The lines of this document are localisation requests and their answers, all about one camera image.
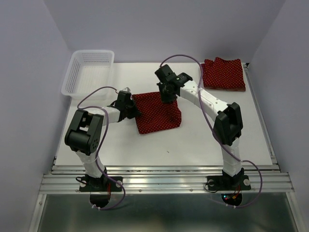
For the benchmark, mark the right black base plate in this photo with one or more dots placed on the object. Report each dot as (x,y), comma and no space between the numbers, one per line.
(227,183)

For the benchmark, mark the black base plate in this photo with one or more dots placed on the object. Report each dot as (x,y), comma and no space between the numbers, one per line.
(227,183)
(102,184)

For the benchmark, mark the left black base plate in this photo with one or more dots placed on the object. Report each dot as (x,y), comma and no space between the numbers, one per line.
(102,184)

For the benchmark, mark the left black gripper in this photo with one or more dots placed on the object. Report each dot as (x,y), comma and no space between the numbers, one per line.
(136,112)

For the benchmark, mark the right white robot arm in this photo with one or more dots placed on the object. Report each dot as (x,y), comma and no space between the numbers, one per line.
(226,129)

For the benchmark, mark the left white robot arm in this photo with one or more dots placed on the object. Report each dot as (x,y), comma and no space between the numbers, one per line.
(84,137)

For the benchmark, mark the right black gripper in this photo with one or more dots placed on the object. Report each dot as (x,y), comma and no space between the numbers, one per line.
(165,98)

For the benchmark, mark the red polka dot skirt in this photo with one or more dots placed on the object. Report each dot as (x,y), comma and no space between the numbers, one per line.
(156,115)
(223,73)

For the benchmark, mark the white plastic basket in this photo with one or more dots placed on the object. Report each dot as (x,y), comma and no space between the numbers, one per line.
(87,71)

